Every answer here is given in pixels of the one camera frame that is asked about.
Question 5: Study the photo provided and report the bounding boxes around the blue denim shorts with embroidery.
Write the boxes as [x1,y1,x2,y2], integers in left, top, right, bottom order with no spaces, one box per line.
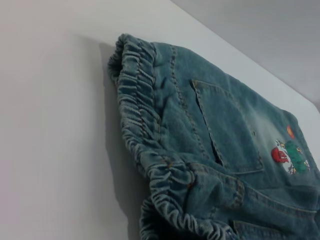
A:
[107,33,320,240]

